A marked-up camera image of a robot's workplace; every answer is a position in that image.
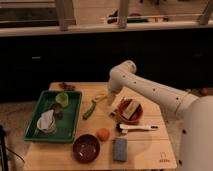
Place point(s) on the green cucumber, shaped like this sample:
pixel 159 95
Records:
pixel 88 113

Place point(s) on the orange fruit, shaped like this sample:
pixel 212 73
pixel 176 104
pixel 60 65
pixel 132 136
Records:
pixel 103 134

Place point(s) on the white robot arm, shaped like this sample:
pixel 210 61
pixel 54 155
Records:
pixel 196 144

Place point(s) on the wooden block in bowl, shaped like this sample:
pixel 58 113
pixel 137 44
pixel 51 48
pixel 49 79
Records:
pixel 131 108

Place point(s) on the purple bowl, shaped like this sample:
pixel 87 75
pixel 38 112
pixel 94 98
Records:
pixel 86 148

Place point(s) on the blue sponge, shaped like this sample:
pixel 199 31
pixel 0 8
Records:
pixel 120 150

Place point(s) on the dark small cup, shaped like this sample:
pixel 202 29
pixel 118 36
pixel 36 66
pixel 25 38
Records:
pixel 57 110

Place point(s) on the green tray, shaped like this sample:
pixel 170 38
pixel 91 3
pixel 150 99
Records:
pixel 55 117

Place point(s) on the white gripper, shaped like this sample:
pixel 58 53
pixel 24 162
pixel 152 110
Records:
pixel 110 98

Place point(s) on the yellow banana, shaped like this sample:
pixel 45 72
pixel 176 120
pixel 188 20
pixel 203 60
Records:
pixel 99 97

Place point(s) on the orange bowl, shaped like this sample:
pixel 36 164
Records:
pixel 135 118

